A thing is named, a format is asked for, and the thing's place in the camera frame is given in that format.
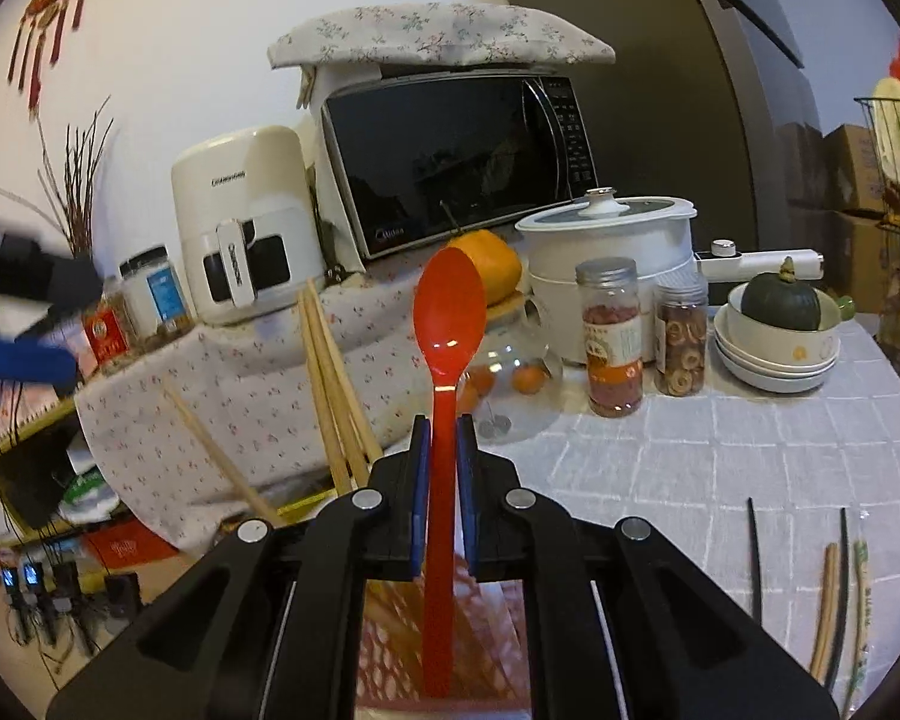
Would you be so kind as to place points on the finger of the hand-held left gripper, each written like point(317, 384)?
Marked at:
point(22, 364)
point(45, 270)

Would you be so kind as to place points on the stack of white bowls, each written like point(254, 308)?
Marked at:
point(765, 379)

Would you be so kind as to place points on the black microwave oven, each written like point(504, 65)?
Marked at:
point(450, 157)

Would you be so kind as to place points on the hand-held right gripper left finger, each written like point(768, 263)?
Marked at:
point(420, 480)

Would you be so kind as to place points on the wooden coaster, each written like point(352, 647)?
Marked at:
point(506, 307)

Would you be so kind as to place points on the dry branches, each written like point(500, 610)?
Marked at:
point(79, 180)

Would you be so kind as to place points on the small tangerine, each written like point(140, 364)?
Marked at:
point(481, 381)
point(529, 379)

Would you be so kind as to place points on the cardboard box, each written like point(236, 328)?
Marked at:
point(851, 165)

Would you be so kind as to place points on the clear glass jar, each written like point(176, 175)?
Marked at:
point(521, 360)

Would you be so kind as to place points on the pink cutout utensil holder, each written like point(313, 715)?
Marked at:
point(390, 652)

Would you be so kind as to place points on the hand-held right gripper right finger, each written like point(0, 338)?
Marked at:
point(466, 480)

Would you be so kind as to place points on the red plastic spoon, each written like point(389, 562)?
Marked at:
point(446, 315)

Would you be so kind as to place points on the red label jar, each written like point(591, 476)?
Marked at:
point(109, 334)

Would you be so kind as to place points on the red wall ornament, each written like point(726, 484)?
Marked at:
point(49, 7)

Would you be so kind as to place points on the floral microwave cover cloth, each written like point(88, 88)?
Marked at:
point(435, 34)

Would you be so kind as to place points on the wooden chopstick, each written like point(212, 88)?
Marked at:
point(829, 600)
point(217, 450)
point(319, 390)
point(345, 390)

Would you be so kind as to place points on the pale printed chopstick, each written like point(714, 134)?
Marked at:
point(860, 615)

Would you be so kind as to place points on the clear jar with blue label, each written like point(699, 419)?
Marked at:
point(157, 292)

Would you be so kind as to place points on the white electric cooking pot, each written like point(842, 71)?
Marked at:
point(607, 240)

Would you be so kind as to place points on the white air fryer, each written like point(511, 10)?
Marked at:
point(244, 225)

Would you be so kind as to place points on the floral cabinet cloth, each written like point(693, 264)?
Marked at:
point(255, 390)

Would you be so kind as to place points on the jar of red dried berries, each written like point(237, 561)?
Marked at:
point(611, 345)

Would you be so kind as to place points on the green kabocha squash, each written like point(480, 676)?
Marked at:
point(784, 300)

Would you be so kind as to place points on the large orange fruit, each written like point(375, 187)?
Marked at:
point(495, 259)

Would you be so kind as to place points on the black chopstick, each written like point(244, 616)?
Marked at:
point(754, 562)
point(840, 600)

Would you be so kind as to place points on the grey refrigerator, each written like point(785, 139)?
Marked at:
point(645, 52)

